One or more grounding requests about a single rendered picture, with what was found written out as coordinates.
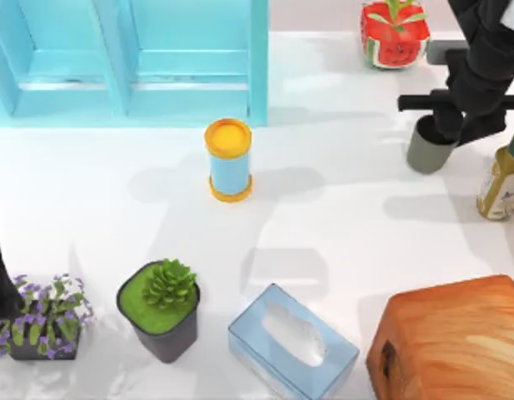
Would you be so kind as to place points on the grey cup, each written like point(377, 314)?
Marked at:
point(425, 156)

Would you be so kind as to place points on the olive green bottle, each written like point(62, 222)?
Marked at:
point(500, 187)

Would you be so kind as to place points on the red watermelon plant pot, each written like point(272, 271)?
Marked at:
point(400, 46)

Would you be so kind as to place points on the wooden box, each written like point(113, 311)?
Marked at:
point(452, 341)

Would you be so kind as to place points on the blue and yellow can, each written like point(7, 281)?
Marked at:
point(228, 166)

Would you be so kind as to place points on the light blue rack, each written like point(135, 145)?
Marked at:
point(190, 62)

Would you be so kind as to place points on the blue tissue box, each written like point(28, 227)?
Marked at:
point(281, 358)

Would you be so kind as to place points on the black pot with green succulent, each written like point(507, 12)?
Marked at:
point(165, 333)

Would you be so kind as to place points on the pot with purple flowers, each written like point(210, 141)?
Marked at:
point(44, 333)

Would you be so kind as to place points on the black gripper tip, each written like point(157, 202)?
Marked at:
point(0, 283)

